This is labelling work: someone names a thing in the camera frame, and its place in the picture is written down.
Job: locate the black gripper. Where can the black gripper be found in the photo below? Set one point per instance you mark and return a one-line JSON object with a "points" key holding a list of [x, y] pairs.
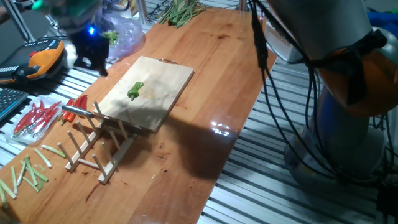
{"points": [[88, 43]]}

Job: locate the steel cleaver knife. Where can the steel cleaver knife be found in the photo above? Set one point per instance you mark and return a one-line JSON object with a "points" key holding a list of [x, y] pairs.
{"points": [[77, 111]]}

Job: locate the green chili pepper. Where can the green chili pepper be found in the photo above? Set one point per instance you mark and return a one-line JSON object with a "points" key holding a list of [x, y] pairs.
{"points": [[135, 90]]}

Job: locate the bystander forearm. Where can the bystander forearm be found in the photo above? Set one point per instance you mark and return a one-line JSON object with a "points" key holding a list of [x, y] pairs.
{"points": [[4, 15]]}

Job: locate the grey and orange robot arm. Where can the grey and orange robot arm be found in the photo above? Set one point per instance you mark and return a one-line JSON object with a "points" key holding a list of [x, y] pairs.
{"points": [[326, 31]]}

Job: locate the orange red chili pepper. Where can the orange red chili pepper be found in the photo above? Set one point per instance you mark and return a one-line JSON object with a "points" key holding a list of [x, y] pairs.
{"points": [[65, 119], [72, 117]]}

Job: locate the white crumpled cloth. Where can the white crumpled cloth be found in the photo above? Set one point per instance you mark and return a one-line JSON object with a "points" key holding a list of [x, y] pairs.
{"points": [[71, 56]]}

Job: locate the chopped green vegetables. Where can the chopped green vegetables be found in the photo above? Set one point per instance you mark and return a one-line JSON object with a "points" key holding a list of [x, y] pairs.
{"points": [[111, 36]]}

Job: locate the orange and black teach pendant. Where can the orange and black teach pendant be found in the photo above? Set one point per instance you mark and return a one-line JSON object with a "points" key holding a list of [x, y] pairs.
{"points": [[46, 59]]}

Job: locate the translucent plastic bag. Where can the translucent plastic bag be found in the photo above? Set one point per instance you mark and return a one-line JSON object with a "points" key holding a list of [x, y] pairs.
{"points": [[130, 34]]}

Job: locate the light wooden cutting board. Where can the light wooden cutting board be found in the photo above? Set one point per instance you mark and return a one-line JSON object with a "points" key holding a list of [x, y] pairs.
{"points": [[155, 81]]}

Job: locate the yellow food package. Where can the yellow food package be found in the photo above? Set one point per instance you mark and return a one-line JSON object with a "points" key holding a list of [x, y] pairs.
{"points": [[122, 3]]}

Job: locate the wooden peg dish rack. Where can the wooden peg dish rack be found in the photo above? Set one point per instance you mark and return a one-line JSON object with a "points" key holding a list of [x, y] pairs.
{"points": [[84, 146]]}

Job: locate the plastic bag of red chilies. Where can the plastic bag of red chilies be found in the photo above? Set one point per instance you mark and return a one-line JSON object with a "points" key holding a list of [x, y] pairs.
{"points": [[31, 121]]}

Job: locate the black keyboard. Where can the black keyboard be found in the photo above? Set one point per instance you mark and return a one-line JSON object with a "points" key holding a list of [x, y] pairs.
{"points": [[11, 101]]}

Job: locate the pale green stalk piece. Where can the pale green stalk piece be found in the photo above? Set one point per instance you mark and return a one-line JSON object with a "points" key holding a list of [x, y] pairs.
{"points": [[14, 180], [43, 158], [53, 150], [40, 185], [30, 169], [31, 184], [3, 197], [42, 177], [21, 174], [7, 189]]}

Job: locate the large glossy wooden board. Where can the large glossy wooden board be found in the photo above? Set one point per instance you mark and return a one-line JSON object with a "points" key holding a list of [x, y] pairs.
{"points": [[186, 62]]}

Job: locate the bundle of green stalks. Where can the bundle of green stalks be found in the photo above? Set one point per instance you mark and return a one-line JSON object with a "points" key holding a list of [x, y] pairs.
{"points": [[182, 12]]}

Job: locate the white box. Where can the white box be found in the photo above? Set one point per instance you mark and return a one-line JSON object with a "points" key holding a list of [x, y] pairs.
{"points": [[283, 46]]}

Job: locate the blue plastic bag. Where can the blue plastic bag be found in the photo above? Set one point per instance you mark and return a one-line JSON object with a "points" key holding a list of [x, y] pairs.
{"points": [[385, 20]]}

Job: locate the aluminium frame post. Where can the aluminium frame post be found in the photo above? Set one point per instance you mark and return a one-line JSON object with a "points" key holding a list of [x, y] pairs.
{"points": [[142, 12]]}

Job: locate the aluminium frame bar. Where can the aluminium frame bar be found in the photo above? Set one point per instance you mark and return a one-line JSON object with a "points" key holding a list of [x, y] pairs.
{"points": [[19, 21], [242, 4]]}

